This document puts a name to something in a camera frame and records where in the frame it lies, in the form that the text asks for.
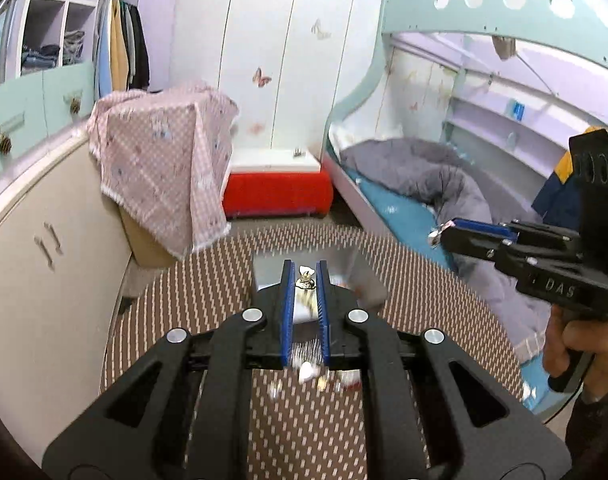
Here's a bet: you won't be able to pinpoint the navy and yellow jacket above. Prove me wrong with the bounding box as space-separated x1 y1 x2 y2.
531 150 584 226

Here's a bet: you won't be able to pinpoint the light blue hanging garment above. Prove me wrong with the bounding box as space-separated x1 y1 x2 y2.
96 0 116 98

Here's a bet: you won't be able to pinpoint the metal box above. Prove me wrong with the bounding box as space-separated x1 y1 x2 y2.
251 247 389 341

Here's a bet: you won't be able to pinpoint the folded jeans stack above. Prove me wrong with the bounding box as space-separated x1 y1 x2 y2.
21 45 62 68

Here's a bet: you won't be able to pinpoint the black hanging jacket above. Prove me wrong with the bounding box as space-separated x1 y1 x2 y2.
126 5 151 90

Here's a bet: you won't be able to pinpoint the cream low cabinet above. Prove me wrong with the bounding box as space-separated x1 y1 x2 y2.
0 130 135 411

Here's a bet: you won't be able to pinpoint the red storage bench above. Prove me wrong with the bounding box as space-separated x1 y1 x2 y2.
223 149 333 220

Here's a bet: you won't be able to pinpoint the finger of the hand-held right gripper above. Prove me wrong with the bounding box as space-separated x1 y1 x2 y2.
449 217 580 247
441 229 584 287

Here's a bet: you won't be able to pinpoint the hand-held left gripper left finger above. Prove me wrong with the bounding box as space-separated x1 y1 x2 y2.
41 259 297 480

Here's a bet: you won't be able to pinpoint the grey duvet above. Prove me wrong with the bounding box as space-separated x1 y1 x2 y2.
340 137 554 361

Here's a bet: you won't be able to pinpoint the white wardrobe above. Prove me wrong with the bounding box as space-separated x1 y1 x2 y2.
169 0 385 151

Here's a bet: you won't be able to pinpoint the pink checked cloth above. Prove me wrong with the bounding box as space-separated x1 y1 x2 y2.
86 82 241 261

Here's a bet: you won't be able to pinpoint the tan hanging bag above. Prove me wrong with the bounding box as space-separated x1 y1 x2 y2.
492 36 517 61

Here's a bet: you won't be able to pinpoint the mint drawer unit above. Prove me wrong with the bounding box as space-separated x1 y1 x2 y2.
0 62 97 186

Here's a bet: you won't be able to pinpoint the brown dotted tablecloth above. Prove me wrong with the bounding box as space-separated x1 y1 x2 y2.
100 225 527 480

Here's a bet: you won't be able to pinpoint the folded grey clothes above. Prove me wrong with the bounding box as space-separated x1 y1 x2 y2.
61 30 87 66

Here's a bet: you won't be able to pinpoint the person's right forearm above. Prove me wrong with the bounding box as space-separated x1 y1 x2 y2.
566 385 608 480

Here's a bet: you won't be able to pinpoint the pile of candies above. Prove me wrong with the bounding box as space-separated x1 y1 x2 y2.
269 340 365 401

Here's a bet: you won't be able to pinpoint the purple bed shelves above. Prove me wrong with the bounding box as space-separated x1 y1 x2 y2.
441 80 574 181

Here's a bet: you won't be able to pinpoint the person's right hand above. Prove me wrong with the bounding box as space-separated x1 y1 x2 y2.
542 306 608 402

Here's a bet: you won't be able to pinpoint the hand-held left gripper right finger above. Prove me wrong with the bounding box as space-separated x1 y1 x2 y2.
315 259 572 480

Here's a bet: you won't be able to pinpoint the blue bed sheet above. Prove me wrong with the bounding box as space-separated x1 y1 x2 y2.
346 167 574 421

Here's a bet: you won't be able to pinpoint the cardboard box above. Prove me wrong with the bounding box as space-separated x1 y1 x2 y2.
119 205 179 268

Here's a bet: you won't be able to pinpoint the light blue bunk bed frame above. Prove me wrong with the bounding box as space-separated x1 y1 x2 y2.
324 0 608 426

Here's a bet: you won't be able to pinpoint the purple shelf unit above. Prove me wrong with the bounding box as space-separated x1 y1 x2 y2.
4 0 145 81

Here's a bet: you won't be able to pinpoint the yellow hanging garment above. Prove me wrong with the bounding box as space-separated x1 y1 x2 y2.
110 0 131 92

